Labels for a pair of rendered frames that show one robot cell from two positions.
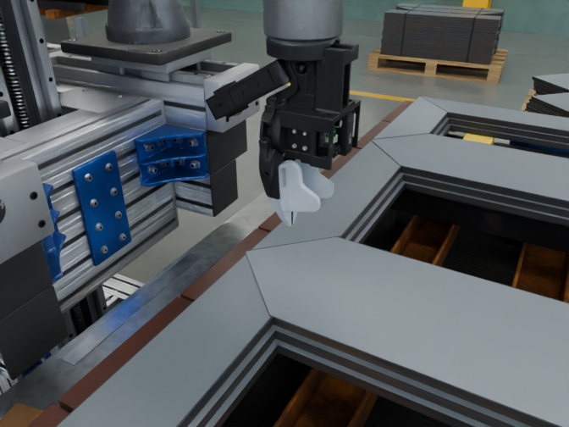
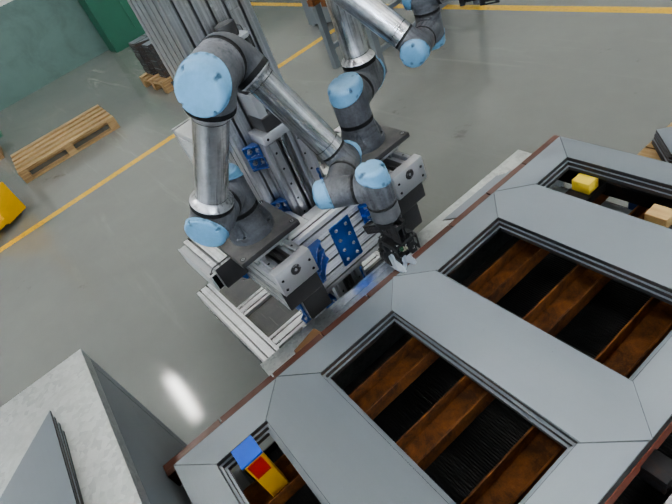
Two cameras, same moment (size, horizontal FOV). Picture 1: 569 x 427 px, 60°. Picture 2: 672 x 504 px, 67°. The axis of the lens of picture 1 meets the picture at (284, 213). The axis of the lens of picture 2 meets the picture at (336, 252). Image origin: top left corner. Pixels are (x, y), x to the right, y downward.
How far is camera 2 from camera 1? 0.95 m
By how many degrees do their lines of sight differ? 34
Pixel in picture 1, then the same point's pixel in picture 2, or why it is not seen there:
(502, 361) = (467, 339)
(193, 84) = not seen: hidden behind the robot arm
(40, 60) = (312, 176)
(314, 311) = (408, 309)
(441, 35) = not seen: outside the picture
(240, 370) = (376, 330)
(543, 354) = (486, 338)
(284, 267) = (405, 286)
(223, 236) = not seen: hidden behind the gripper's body
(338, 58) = (394, 229)
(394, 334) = (433, 323)
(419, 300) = (452, 308)
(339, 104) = (400, 242)
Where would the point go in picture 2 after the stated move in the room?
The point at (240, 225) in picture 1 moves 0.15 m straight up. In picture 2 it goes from (423, 237) to (414, 206)
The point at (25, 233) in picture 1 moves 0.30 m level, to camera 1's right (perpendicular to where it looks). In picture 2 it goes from (308, 272) to (401, 279)
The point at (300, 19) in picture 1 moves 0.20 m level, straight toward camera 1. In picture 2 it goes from (377, 219) to (346, 279)
